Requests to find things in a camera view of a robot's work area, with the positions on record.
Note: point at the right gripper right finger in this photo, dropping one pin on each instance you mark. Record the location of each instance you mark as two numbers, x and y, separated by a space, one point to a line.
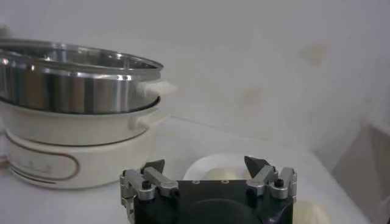
262 178

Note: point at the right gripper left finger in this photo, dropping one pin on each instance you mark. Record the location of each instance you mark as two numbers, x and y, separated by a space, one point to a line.
158 181

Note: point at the stainless steel steamer basket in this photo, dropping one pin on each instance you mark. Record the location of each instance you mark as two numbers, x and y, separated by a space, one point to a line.
76 88

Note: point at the cream electric cooker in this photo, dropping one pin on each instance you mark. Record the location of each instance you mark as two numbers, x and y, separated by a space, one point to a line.
91 158

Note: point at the white round plate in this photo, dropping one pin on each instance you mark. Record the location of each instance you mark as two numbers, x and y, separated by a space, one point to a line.
195 167

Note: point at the white steamed baozi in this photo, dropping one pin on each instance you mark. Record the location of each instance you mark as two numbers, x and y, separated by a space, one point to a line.
224 174

